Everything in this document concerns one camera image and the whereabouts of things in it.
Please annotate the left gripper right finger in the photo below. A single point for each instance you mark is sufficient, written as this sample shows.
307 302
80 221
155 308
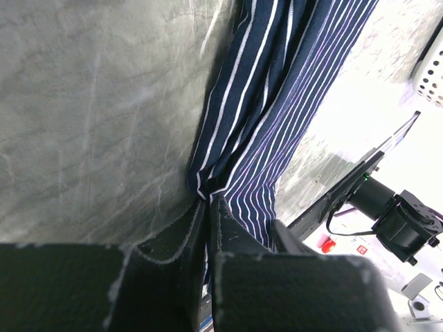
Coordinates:
254 289

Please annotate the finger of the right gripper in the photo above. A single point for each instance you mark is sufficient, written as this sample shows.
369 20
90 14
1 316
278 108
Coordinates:
286 243

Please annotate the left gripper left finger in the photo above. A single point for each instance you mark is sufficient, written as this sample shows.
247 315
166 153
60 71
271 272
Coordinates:
152 286

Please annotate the navy striped underwear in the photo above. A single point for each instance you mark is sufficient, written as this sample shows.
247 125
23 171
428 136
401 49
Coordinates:
281 62

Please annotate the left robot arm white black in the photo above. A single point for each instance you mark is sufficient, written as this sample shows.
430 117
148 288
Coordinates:
206 272

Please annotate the red emergency stop button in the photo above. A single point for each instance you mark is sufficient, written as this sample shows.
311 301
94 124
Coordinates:
328 246

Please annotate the grey webcam on stand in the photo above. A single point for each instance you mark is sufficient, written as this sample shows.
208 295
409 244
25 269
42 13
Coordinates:
417 304

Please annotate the white perforated laundry basket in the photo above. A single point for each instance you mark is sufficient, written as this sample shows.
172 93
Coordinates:
427 73

